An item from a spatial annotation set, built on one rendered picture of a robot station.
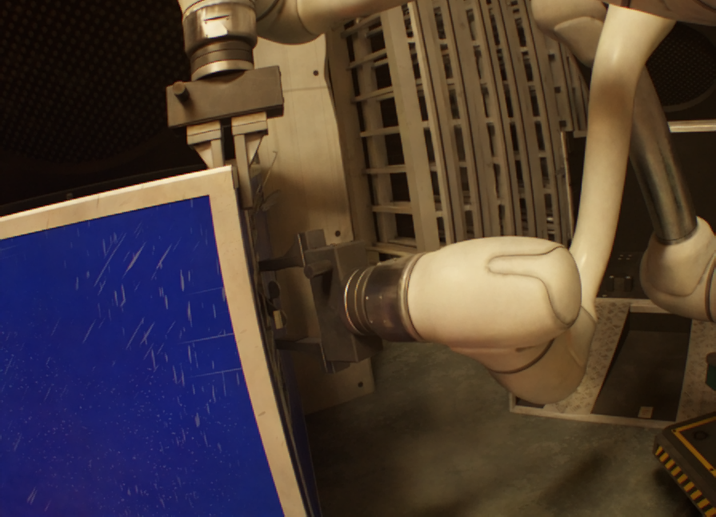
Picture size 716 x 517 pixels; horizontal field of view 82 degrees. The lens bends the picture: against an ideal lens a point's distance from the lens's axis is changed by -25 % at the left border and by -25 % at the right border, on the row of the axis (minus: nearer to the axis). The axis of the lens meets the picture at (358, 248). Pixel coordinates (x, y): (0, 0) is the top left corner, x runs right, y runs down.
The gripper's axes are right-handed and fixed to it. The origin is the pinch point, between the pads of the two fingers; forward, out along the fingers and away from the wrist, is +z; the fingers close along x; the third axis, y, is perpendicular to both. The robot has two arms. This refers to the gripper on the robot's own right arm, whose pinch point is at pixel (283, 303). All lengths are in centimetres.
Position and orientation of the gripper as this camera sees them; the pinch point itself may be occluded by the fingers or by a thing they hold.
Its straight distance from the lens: 69.2
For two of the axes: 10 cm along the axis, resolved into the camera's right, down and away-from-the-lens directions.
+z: -7.4, 1.0, 6.6
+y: -6.5, 1.7, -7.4
